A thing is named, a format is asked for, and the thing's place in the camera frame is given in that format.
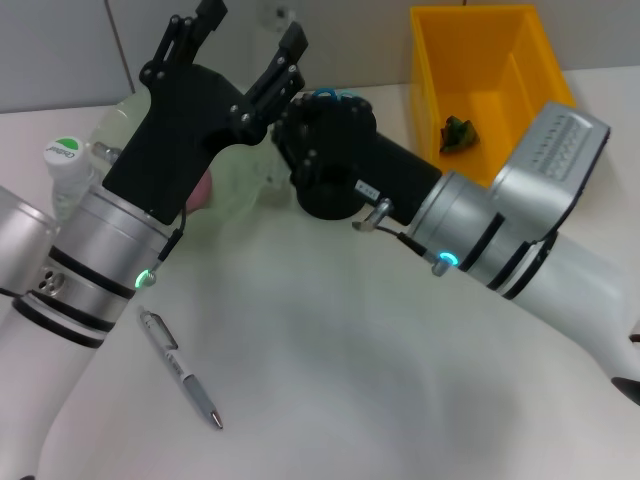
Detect pale green glass fruit plate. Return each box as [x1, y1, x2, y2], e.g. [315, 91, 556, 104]
[88, 92, 296, 221]

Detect pink peach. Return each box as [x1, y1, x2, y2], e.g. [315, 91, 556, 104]
[185, 168, 217, 212]

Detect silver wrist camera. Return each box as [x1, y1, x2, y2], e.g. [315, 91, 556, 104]
[0, 185, 62, 301]
[487, 101, 612, 241]

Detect yellow plastic bin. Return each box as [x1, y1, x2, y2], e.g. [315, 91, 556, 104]
[409, 4, 576, 189]

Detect clear water bottle green label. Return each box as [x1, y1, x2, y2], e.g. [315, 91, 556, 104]
[42, 135, 99, 224]

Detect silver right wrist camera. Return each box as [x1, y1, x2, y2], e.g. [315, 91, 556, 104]
[487, 101, 612, 241]

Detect black mesh pen holder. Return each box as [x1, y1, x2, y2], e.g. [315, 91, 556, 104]
[293, 94, 379, 222]

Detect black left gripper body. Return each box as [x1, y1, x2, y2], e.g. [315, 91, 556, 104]
[102, 62, 267, 227]

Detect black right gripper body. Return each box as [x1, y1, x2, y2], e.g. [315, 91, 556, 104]
[292, 119, 444, 226]

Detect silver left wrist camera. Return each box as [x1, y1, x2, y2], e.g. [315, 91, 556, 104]
[0, 185, 62, 301]

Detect gripper black plug cable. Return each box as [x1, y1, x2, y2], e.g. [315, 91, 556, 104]
[352, 197, 461, 277]
[135, 207, 190, 291]

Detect right gripper black plug cable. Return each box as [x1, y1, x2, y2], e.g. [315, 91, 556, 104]
[352, 197, 461, 277]

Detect green plastic wrapper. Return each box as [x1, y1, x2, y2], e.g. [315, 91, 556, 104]
[438, 114, 483, 154]

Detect blue scissors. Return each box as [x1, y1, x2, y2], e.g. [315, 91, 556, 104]
[312, 87, 359, 102]

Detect left gripper black plug cable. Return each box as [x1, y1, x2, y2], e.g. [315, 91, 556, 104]
[135, 207, 190, 291]

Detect silver ballpoint pen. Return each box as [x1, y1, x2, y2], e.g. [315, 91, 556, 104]
[137, 305, 225, 431]

